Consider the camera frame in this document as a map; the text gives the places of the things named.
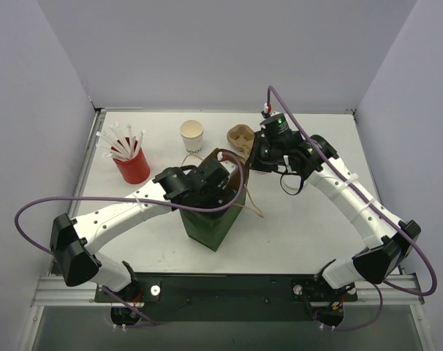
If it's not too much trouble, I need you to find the green brown paper bag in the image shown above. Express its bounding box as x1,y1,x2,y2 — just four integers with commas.
179,148,265,252

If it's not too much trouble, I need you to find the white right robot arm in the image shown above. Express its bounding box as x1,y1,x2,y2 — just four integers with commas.
246,113,421,289

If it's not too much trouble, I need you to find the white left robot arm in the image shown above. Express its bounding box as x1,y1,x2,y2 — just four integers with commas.
50,157,244,301

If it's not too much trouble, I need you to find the red straw holder cup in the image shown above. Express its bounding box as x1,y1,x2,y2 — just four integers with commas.
113,141,151,184

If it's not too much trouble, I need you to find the white wrapped straws bundle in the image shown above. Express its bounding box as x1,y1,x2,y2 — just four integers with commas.
95,121,145,162

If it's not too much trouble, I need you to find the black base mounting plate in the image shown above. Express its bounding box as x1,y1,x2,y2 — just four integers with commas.
94,273,357,323

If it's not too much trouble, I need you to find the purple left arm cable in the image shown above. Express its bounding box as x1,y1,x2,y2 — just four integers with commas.
15,152,247,328

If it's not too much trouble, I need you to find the aluminium frame rail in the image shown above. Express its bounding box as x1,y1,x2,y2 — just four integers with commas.
31,276,425,306

